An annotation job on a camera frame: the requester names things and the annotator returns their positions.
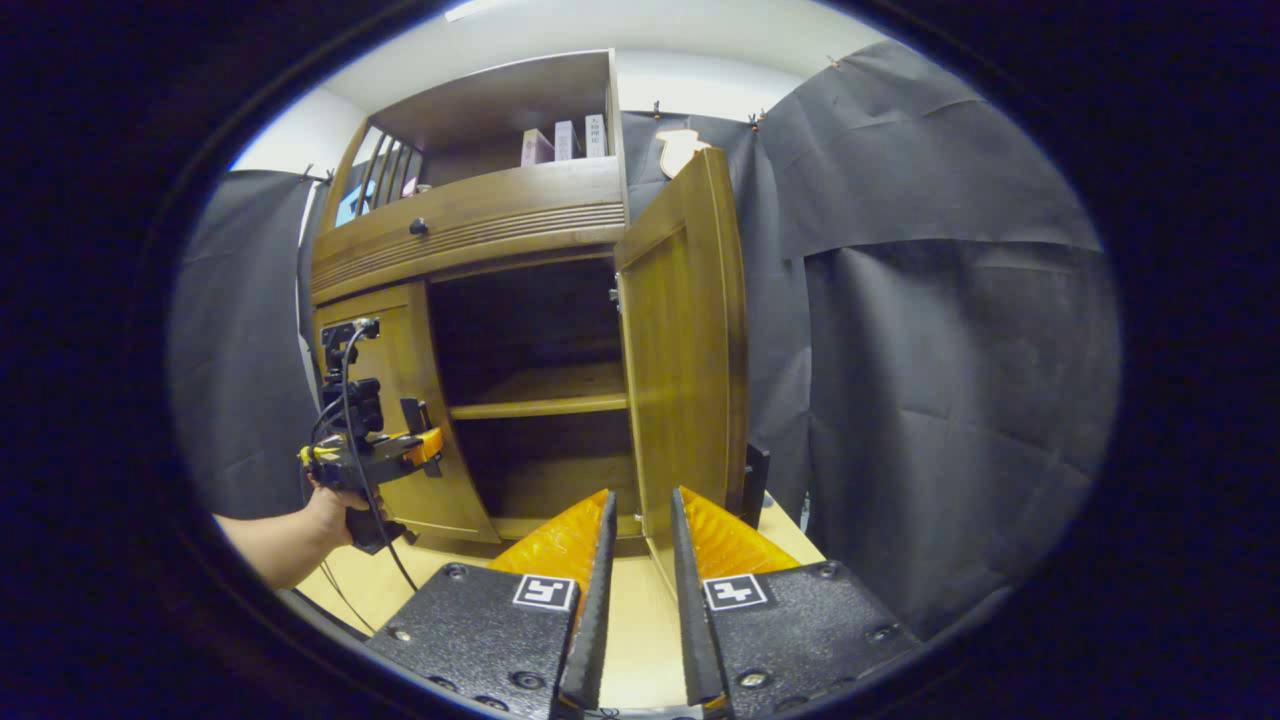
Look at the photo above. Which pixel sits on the black backdrop cloth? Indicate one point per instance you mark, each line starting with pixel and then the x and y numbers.
pixel 950 350

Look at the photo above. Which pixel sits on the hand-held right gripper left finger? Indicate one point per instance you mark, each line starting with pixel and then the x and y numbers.
pixel 598 620

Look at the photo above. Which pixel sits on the wooden inner cabinet shelf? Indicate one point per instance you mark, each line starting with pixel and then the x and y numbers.
pixel 540 400

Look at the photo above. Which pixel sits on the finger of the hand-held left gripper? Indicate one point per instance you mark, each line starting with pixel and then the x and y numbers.
pixel 425 450

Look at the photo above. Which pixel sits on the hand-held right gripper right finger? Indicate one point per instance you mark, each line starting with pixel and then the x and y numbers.
pixel 690 620

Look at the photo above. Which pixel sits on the white book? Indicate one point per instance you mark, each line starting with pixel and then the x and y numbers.
pixel 595 136

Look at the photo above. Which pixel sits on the lavender book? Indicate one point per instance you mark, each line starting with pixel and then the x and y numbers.
pixel 566 141

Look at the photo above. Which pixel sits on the wooden double-door shoe cabinet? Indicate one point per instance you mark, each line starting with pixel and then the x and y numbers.
pixel 500 100

